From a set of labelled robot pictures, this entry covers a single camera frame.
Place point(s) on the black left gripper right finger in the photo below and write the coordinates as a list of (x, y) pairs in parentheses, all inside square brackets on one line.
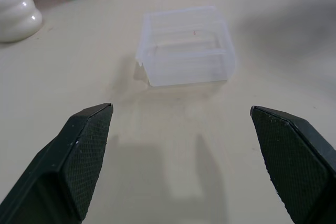
[(291, 161)]

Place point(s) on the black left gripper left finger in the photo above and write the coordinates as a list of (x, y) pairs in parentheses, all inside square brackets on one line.
[(71, 161)]

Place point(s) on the clear plastic container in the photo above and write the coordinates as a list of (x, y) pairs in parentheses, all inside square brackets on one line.
[(183, 51)]

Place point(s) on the white ribbed ceramic pot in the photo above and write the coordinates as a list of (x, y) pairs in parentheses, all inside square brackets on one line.
[(15, 14)]

